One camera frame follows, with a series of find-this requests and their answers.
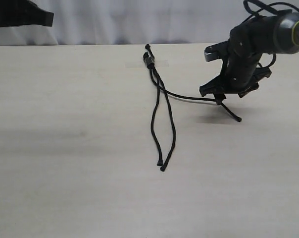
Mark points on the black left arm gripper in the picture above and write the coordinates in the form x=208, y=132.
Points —
x=14, y=13

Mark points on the clear tape strip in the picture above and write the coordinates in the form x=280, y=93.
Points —
x=141, y=64

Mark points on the white curtain backdrop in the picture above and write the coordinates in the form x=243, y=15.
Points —
x=112, y=22

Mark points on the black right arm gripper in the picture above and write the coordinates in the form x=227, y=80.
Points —
x=247, y=43

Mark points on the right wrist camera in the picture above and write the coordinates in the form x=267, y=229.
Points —
x=216, y=51

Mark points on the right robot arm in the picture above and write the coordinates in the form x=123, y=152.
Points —
x=286, y=37

